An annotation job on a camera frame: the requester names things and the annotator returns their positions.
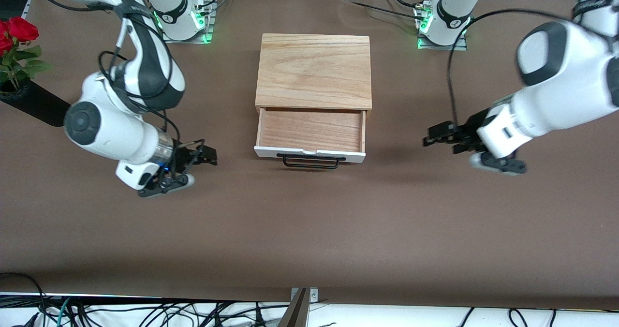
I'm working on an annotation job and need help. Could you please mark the wooden drawer with white front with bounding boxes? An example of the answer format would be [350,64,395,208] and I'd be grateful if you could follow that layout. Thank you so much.
[254,107,367,164]

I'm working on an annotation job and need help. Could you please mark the metal base plate left arm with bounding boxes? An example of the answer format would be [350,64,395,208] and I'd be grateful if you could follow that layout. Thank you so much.
[417,33,469,51]

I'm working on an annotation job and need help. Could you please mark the light wooden drawer cabinet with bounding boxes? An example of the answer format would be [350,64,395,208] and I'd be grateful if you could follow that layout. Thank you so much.
[255,33,372,113]

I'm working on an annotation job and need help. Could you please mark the brown paper table cover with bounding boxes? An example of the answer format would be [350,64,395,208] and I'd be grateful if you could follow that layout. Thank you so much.
[0,0,619,310]

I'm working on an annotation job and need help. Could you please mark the black cylindrical vase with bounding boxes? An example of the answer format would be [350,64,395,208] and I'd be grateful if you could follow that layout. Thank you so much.
[0,78,72,127]

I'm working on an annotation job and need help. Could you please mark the red rose with green leaves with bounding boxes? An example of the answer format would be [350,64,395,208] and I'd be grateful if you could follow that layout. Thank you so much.
[2,16,54,93]
[0,21,15,57]

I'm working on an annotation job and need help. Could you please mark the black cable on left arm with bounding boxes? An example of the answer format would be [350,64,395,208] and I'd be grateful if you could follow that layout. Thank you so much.
[446,9,588,127]

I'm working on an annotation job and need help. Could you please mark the black wire drawer handle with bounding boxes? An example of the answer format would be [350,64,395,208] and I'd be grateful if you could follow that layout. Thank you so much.
[277,153,347,170]

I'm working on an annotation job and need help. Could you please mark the black base cable left arm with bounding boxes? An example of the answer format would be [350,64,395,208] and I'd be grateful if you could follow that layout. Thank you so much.
[334,0,427,21]

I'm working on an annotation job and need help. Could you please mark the black looped floor cable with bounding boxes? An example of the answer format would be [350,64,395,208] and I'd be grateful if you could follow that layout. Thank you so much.
[0,272,48,327]

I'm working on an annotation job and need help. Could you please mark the tangled black floor cables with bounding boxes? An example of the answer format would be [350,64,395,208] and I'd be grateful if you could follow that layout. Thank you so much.
[73,301,291,327]

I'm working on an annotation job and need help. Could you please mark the teal floor cable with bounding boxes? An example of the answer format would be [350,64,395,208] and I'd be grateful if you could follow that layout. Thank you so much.
[54,298,72,327]

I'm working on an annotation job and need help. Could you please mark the metal bracket with post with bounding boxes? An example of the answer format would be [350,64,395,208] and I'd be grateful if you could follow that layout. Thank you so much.
[278,287,319,327]

